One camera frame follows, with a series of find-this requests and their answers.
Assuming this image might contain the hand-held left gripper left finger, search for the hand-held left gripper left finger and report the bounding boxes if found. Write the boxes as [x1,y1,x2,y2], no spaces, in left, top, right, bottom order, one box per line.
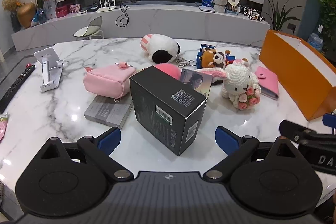
[35,126,133,183]

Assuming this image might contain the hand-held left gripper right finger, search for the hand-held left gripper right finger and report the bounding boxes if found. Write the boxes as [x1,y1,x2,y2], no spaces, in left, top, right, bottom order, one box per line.
[203,126,302,183]

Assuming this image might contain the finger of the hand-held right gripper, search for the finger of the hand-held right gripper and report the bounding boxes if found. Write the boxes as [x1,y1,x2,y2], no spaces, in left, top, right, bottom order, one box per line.
[323,113,336,134]
[279,120,319,146]

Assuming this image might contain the pink card wallet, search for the pink card wallet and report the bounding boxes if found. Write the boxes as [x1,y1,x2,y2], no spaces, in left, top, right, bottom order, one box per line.
[255,66,279,101]

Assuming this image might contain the orange storage box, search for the orange storage box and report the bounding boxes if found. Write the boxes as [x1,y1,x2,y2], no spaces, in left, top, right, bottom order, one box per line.
[259,29,336,121]

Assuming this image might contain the pink backpack pouch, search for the pink backpack pouch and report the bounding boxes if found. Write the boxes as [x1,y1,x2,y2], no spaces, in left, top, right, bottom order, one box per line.
[83,62,137,99]

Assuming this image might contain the black cardboard box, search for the black cardboard box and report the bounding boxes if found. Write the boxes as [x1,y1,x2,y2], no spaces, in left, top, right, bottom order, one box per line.
[129,65,207,157]

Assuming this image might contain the pink fluffy ball keychain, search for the pink fluffy ball keychain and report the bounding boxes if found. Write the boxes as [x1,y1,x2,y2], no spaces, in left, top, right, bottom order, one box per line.
[154,63,181,81]

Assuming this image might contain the grey book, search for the grey book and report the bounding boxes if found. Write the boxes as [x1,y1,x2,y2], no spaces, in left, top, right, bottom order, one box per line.
[84,94,134,129]

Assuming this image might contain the white crochet bunny with bouquet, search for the white crochet bunny with bouquet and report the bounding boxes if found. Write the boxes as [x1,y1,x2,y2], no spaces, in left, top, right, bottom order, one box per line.
[193,58,261,110]

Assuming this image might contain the portrait photo card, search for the portrait photo card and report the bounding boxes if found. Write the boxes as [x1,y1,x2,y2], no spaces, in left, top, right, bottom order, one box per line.
[180,68,213,95]

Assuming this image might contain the large water bottle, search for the large water bottle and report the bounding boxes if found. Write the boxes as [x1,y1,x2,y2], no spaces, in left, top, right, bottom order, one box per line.
[307,32,324,51]

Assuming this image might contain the red panda plush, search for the red panda plush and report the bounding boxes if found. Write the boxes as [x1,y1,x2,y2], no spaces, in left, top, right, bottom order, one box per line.
[201,48,231,69]

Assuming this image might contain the metal keyring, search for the metal keyring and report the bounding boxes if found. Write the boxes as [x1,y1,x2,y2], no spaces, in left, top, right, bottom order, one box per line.
[178,56,197,68]

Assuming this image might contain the white phone stand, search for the white phone stand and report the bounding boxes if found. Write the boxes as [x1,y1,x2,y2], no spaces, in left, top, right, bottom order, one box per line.
[34,47,64,92]

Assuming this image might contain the white black plush toy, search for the white black plush toy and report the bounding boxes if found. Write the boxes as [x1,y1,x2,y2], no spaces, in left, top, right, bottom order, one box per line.
[141,34,181,64]

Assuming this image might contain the pink snack packet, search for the pink snack packet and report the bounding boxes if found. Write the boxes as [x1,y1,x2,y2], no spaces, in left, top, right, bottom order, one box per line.
[0,113,9,143]

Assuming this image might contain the black remote control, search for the black remote control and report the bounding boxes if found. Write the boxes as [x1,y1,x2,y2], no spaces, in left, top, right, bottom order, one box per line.
[0,65,36,114]

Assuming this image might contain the green vine plant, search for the green vine plant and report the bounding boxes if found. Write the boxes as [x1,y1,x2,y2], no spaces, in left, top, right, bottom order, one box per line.
[316,0,336,43]

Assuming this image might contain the white round chair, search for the white round chair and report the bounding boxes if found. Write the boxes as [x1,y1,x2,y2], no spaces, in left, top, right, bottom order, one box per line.
[73,16,105,40]

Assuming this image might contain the potted long-leaf plant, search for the potted long-leaf plant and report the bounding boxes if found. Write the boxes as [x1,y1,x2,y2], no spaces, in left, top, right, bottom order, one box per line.
[262,0,302,31]

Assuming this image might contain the black white checkered item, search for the black white checkered item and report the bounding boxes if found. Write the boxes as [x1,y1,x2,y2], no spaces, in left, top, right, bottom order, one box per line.
[240,5,264,22]

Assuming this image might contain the white router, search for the white router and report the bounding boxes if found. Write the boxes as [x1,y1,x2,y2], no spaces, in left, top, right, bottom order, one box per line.
[96,0,117,12]

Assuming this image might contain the red gift box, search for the red gift box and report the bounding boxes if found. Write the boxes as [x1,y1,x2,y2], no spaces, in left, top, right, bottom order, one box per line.
[56,5,71,19]

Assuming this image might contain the blue glass figurine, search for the blue glass figurine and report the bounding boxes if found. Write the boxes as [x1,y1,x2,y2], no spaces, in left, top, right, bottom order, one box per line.
[31,9,48,27]

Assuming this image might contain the golden vase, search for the golden vase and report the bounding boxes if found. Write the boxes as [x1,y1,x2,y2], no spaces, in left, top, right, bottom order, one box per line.
[17,2,36,28]

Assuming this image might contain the dried flowers in dark vase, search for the dried flowers in dark vase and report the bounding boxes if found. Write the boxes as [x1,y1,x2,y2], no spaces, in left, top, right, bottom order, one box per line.
[2,0,23,33]

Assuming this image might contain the brown bear plush keychain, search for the brown bear plush keychain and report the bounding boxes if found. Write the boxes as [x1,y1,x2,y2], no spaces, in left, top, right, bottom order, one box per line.
[196,43,237,69]

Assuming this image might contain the black cable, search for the black cable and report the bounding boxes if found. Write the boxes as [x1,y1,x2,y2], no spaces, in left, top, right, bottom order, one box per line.
[115,0,130,26]

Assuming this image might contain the picture frame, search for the picture frame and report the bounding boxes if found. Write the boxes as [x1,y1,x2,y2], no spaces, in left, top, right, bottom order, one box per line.
[43,0,57,20]

